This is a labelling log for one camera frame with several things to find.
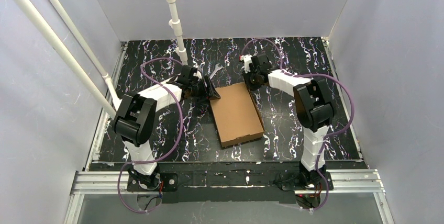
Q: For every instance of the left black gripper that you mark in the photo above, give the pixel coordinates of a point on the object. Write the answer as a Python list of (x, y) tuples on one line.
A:
[(204, 87)]

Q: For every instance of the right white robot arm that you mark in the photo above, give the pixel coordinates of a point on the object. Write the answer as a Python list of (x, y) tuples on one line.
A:
[(314, 110)]

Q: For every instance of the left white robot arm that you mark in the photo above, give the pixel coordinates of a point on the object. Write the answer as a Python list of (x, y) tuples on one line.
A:
[(134, 121)]

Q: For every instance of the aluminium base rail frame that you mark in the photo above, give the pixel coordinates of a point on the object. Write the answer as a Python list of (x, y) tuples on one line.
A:
[(205, 169)]

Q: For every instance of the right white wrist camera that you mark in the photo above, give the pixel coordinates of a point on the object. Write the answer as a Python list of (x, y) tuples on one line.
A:
[(246, 60)]

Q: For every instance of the brown cardboard box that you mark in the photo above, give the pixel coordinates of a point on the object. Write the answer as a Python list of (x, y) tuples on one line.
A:
[(236, 115)]

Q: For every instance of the silver wrench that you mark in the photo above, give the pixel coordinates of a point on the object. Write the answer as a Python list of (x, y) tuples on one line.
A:
[(217, 68)]

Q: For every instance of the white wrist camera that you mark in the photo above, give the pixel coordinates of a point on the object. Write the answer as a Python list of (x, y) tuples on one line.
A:
[(246, 60), (198, 74)]

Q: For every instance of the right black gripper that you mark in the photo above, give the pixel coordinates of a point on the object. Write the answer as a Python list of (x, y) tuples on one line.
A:
[(251, 80)]

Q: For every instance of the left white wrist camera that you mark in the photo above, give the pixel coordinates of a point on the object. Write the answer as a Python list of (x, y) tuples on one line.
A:
[(198, 74)]

